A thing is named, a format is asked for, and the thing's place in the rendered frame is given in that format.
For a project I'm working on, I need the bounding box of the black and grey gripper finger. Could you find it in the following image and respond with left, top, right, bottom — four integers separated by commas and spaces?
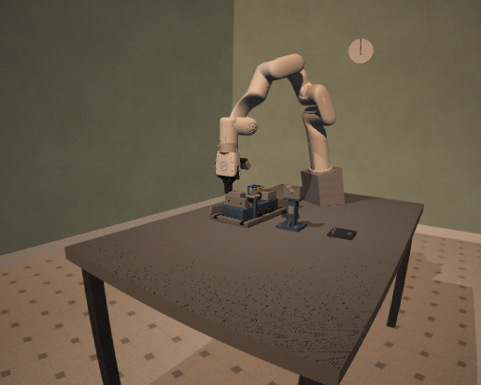
218, 176, 228, 193
226, 167, 240, 193

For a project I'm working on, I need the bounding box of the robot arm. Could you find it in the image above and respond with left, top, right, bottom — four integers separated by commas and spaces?
218, 54, 336, 173

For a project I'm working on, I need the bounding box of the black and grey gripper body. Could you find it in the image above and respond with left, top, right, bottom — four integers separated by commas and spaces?
216, 150, 241, 177

